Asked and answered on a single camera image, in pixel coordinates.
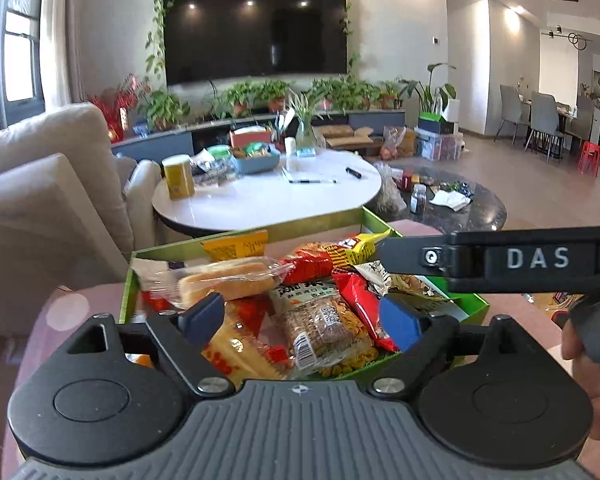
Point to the blue snack tray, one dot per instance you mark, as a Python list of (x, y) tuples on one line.
[(255, 158)]

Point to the red flower decoration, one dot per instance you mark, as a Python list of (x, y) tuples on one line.
[(116, 104)]

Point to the glass vase with stems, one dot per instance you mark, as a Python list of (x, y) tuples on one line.
[(304, 105)]

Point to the beige sofa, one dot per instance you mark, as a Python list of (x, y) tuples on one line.
[(71, 213)]

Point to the dark glass jar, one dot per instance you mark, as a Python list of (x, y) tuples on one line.
[(418, 198)]

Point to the yellow snack packet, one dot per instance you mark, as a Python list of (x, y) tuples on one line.
[(237, 246)]

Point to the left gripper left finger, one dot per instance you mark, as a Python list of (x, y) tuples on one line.
[(175, 340)]

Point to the red stool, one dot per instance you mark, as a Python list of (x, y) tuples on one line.
[(589, 160)]

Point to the red chip packet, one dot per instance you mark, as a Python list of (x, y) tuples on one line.
[(365, 304)]

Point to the person's right hand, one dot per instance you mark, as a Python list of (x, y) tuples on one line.
[(584, 371)]

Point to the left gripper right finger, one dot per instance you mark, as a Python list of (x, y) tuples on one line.
[(424, 340)]

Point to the wall television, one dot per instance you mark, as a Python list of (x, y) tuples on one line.
[(225, 39)]

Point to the white round table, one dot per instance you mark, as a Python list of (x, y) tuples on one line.
[(266, 199)]

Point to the red star cookie packet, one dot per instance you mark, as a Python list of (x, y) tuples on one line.
[(247, 345)]

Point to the clear bread loaf packet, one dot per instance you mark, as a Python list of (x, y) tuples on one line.
[(183, 283)]

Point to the green cardboard box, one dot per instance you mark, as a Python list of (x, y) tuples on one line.
[(283, 238)]

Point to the yellow canister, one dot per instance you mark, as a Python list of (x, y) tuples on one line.
[(178, 174)]

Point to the black pen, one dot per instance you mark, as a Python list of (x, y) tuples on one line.
[(312, 181)]

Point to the dark marble coffee table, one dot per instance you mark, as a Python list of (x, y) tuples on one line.
[(454, 203)]

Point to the black marker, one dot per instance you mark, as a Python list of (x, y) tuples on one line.
[(354, 173)]

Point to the grey dining chair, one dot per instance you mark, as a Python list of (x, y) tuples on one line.
[(544, 125)]

